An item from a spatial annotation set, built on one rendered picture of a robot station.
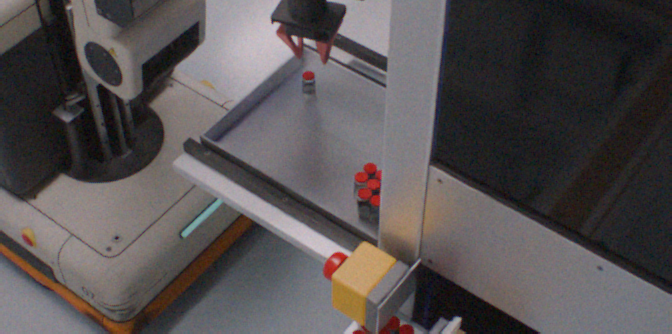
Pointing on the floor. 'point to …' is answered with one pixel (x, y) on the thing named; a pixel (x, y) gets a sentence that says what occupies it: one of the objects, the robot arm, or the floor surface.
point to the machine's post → (413, 107)
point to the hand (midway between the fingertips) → (312, 55)
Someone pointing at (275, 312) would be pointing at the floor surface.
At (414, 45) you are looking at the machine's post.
